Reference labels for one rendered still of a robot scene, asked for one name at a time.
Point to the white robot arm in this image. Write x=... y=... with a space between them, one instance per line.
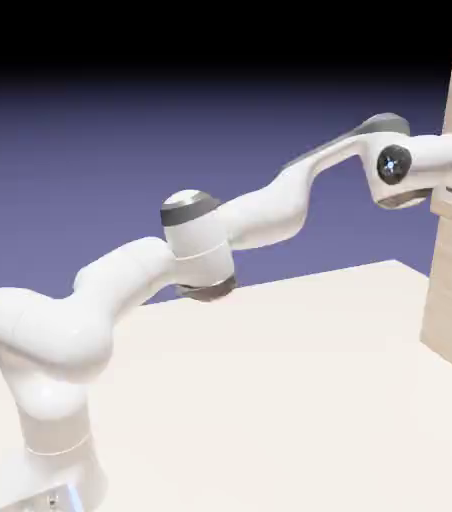
x=62 y=332

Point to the light wood cabinet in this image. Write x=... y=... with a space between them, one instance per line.
x=446 y=320

